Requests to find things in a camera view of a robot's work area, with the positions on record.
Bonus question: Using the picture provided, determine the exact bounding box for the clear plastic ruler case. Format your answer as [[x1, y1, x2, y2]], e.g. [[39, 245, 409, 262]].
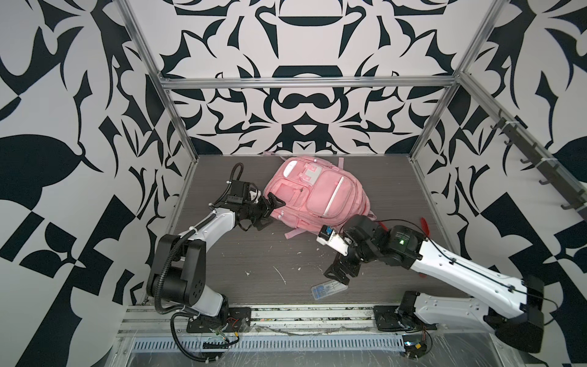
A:
[[311, 280, 348, 301]]

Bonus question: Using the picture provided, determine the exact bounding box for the pink school backpack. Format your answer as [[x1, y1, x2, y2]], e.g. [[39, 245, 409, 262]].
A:
[[264, 156, 376, 239]]

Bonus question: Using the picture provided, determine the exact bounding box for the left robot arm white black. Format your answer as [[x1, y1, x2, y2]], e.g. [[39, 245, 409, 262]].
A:
[[146, 163, 285, 324]]

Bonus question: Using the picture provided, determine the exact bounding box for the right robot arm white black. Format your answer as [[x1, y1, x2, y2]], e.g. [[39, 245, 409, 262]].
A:
[[316, 215, 547, 353]]

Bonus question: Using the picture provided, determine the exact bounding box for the red pen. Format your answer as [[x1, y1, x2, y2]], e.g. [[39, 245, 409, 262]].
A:
[[420, 217, 430, 239]]

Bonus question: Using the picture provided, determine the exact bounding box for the small circuit board front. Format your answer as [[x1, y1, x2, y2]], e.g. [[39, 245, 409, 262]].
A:
[[402, 333, 434, 359]]

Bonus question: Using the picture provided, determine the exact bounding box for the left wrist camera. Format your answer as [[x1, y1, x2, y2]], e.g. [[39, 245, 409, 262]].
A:
[[249, 188, 262, 203]]

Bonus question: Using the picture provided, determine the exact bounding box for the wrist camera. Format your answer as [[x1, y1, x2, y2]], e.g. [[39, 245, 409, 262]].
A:
[[316, 226, 349, 256], [249, 188, 262, 203]]

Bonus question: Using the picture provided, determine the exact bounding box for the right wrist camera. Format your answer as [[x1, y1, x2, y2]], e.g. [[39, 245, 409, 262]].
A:
[[316, 226, 349, 256]]

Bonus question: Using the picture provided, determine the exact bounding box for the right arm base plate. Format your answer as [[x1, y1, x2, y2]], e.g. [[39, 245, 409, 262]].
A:
[[373, 305, 437, 333]]

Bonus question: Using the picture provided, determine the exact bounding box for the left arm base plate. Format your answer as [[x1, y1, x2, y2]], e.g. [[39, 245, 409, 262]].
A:
[[186, 307, 252, 333]]

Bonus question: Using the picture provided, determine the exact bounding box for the black corrugated cable left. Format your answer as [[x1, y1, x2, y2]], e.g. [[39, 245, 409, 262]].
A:
[[169, 311, 240, 363]]

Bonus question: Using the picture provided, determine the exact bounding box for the aluminium frame crossbar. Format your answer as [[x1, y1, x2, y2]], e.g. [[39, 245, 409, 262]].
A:
[[160, 76, 455, 90]]

